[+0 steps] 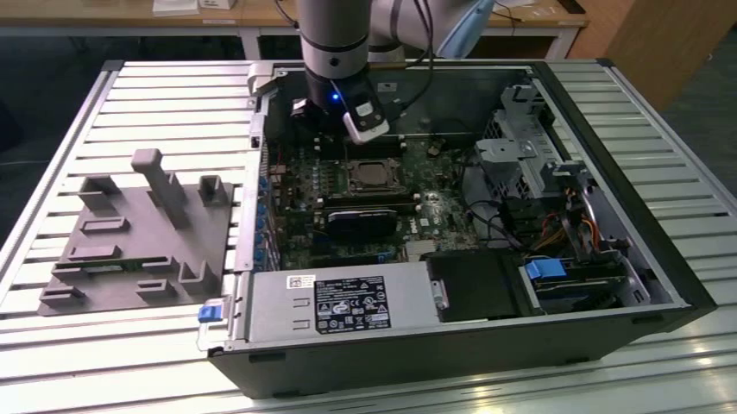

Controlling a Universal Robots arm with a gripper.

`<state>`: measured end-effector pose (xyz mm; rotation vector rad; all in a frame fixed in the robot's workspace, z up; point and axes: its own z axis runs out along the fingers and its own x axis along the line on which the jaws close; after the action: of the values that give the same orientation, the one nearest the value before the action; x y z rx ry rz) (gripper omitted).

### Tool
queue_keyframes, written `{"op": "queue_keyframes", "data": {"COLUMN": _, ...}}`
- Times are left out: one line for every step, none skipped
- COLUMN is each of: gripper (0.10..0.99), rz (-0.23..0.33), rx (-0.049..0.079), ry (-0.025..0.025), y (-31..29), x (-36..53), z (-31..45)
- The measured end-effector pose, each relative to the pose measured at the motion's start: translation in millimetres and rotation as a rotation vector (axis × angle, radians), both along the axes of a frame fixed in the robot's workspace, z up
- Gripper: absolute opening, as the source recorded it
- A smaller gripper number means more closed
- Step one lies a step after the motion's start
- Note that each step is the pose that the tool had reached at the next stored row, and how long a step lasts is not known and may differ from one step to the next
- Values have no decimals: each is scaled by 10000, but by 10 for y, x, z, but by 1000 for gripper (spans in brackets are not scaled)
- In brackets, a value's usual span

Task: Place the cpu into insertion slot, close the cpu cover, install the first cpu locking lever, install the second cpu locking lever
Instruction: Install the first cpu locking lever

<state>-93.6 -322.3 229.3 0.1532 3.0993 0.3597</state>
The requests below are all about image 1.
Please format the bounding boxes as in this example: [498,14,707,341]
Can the metal socket cover frame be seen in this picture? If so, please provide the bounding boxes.
[347,160,404,194]

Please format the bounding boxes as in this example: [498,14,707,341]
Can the metal CPU socket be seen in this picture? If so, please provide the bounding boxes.
[343,158,406,196]

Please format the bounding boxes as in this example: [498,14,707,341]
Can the grey case latch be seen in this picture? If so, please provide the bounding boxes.
[247,62,290,98]

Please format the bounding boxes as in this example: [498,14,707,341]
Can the black graphics card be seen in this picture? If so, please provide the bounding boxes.
[323,208,400,242]

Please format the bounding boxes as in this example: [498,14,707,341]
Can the green motherboard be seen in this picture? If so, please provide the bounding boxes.
[265,131,481,272]

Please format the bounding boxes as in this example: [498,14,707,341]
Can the perforated metal drive cage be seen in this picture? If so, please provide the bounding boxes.
[474,84,584,200]

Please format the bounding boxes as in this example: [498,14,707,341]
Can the silver chipset heatsink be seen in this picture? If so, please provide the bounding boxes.
[406,240,440,261]

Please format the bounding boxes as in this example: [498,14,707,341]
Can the wooden desk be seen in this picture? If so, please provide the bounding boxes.
[0,0,590,61]

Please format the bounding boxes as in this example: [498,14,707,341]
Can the grey plastic parts rack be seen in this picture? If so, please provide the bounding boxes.
[34,148,239,319]

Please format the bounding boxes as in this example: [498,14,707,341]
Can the grey power supply unit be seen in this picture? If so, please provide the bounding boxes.
[245,269,434,342]

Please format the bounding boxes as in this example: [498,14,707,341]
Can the black plastic shroud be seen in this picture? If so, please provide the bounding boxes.
[424,252,529,323]

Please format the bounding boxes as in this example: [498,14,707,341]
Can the blue case latch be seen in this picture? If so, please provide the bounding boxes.
[197,297,225,325]

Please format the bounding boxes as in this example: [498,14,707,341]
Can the green RAM stick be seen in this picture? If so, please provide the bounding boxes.
[55,260,173,272]

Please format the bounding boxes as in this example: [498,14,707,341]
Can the hard disk in blue carrier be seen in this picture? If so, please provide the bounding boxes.
[517,256,635,315]

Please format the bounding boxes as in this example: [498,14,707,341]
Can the wooden cabinet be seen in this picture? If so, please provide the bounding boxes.
[574,0,737,114]

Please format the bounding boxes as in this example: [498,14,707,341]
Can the black open PC case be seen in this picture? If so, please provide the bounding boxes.
[198,58,720,401]

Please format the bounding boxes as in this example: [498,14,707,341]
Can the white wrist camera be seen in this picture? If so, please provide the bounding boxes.
[341,91,392,146]

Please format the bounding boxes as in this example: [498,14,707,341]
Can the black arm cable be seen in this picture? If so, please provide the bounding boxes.
[396,0,438,124]

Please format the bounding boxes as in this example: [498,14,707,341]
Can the yellow orange wire bundle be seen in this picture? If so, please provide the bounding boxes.
[529,206,601,260]

